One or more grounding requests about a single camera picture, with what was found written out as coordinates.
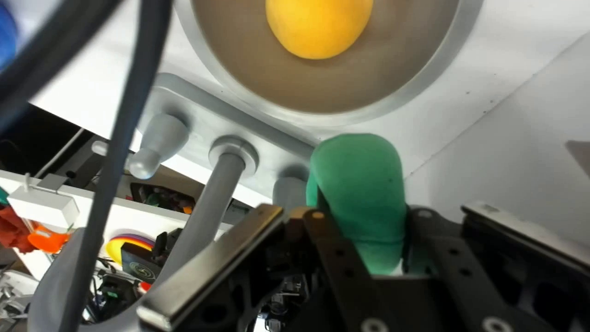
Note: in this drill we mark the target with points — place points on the yellow ball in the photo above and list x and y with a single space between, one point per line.
320 29

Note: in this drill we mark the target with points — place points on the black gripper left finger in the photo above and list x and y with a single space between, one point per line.
344 278

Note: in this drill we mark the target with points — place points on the green ball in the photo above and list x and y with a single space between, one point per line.
362 191

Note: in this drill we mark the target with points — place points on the white toy kitchen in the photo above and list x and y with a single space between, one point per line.
491 93

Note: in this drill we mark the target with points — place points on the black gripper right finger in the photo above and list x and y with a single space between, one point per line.
462 289

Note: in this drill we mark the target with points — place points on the grey toy faucet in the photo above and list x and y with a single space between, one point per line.
215 197

